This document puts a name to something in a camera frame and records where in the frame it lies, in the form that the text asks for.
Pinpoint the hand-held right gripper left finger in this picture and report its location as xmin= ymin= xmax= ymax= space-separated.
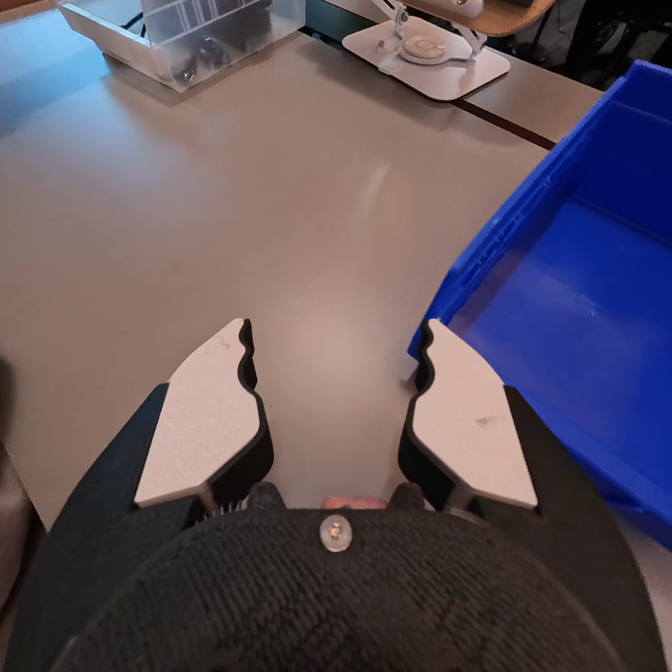
xmin=134 ymin=317 xmax=274 ymax=513

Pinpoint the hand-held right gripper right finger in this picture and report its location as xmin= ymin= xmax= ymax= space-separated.
xmin=397 ymin=317 xmax=539 ymax=511

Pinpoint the clear plastic storage box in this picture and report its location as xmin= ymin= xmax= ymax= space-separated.
xmin=57 ymin=0 xmax=306 ymax=93

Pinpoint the white desk stand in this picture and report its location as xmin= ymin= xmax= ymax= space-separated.
xmin=341 ymin=0 xmax=511 ymax=102

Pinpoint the blue plastic bin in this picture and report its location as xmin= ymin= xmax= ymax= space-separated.
xmin=408 ymin=59 xmax=672 ymax=552

